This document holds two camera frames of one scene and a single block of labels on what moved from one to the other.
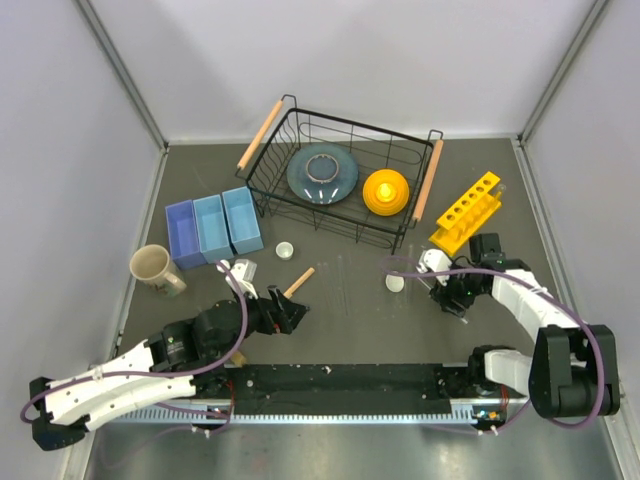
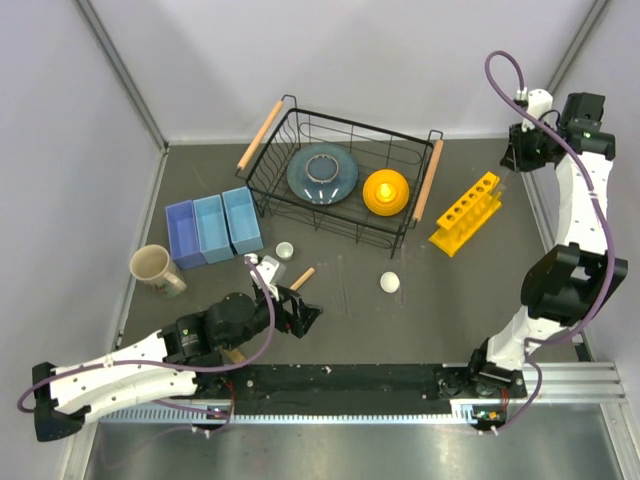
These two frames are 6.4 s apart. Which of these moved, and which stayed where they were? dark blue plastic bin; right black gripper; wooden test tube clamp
Moved: right black gripper
Stayed: dark blue plastic bin; wooden test tube clamp
